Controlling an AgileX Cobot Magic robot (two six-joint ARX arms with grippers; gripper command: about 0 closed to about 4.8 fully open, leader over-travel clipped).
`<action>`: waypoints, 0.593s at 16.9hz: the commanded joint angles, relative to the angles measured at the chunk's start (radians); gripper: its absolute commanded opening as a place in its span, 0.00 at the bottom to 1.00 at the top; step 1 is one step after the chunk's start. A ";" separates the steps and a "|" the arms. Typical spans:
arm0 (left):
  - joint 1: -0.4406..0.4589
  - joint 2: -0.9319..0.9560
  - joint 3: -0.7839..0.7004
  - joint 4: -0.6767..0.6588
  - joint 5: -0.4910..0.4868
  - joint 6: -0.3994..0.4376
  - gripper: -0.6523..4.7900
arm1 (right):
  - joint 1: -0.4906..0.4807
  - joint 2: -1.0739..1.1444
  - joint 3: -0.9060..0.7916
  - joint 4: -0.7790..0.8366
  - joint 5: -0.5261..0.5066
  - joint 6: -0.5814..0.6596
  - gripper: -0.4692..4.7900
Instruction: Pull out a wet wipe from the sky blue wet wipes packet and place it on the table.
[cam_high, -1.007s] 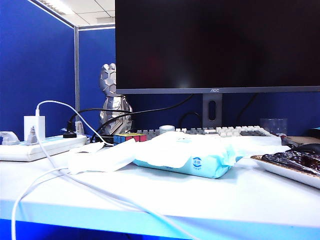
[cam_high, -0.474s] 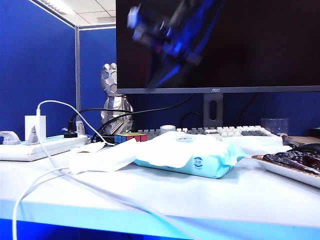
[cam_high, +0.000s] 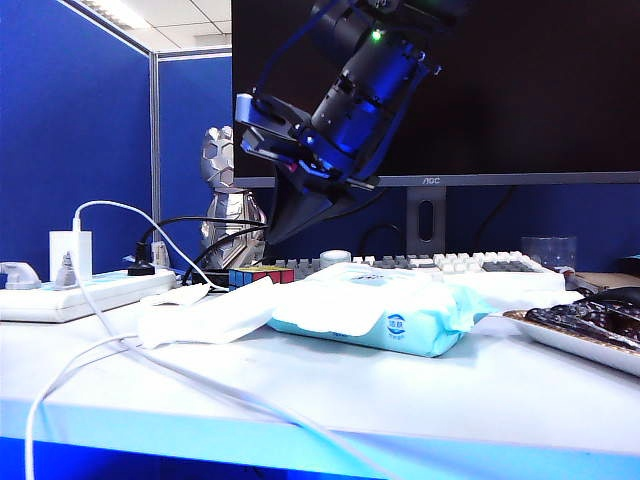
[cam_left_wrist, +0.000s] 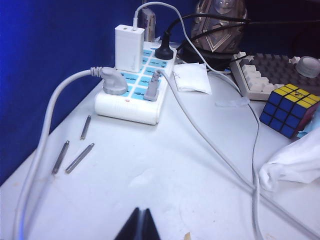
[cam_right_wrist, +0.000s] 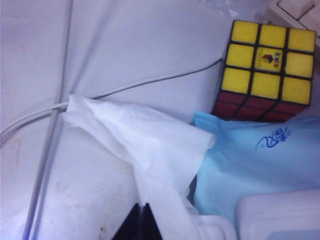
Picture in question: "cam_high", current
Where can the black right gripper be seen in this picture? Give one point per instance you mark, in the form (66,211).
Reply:
(365,110)

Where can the white wet wipe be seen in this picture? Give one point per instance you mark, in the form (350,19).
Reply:
(210,320)

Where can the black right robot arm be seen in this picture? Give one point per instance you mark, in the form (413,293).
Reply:
(350,20)

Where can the sky blue wet wipes packet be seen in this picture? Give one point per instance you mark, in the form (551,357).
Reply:
(400,320)

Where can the white bottle cap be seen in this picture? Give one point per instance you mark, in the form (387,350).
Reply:
(334,259)

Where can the silver faceted figurine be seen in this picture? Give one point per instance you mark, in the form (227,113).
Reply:
(225,210)

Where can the colourful puzzle cube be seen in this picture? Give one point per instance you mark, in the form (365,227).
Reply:
(255,277)

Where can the grey monitor stand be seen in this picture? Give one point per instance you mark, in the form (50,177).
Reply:
(425,220)

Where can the small grey adapter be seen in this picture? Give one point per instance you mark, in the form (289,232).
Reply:
(160,254)

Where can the white thin tissue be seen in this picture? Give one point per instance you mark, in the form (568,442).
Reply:
(175,296)

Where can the grey and cream keyboard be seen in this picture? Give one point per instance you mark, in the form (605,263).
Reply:
(450,262)

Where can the white power strip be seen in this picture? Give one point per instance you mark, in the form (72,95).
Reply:
(100,292)

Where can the white folded tissue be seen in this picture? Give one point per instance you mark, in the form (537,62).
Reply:
(515,287)

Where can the white charger block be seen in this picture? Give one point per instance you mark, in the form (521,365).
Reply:
(62,250)

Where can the black computer monitor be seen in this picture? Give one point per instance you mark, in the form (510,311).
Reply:
(525,100)

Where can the clear plastic cup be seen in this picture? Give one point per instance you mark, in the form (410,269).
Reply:
(549,252)

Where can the white and grey plug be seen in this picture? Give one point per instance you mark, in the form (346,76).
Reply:
(20,277)

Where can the white tray with dark items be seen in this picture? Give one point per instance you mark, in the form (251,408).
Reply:
(565,340)

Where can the black computer mouse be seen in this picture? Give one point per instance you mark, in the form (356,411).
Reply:
(615,296)

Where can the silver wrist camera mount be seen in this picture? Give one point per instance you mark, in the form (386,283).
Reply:
(265,120)

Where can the silver partition post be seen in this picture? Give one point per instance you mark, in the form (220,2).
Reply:
(154,150)

